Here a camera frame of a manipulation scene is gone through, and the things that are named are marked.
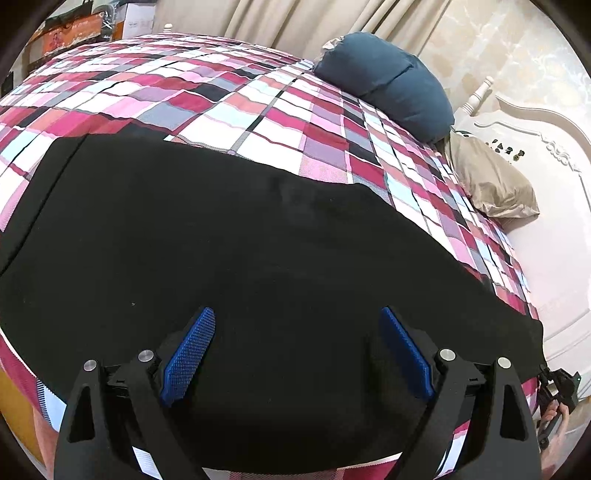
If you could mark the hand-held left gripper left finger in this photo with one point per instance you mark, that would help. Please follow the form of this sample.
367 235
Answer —
191 350

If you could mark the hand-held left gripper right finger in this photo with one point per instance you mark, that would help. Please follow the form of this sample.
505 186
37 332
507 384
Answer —
406 350

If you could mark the black pants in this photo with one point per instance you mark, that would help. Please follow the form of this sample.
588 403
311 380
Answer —
231 230

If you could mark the person's right hand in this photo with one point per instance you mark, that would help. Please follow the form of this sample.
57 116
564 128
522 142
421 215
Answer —
551 415

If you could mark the white bed sheet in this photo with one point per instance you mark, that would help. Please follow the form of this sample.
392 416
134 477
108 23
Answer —
526 258

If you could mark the beige pillow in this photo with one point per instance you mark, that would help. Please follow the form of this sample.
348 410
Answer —
489 180

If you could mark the plaid bed blanket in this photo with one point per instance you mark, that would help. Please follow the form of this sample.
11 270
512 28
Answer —
277 115

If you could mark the white carved headboard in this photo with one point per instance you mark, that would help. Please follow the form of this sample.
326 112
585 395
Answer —
545 129

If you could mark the dark blue pillow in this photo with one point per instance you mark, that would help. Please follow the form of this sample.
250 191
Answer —
392 83

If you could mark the white cardboard box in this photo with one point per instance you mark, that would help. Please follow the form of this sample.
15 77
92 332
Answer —
138 18

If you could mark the orange cardboard box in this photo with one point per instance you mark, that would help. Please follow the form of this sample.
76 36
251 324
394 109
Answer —
69 37

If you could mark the beige curtain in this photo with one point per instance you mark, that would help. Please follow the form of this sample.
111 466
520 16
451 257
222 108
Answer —
277 23

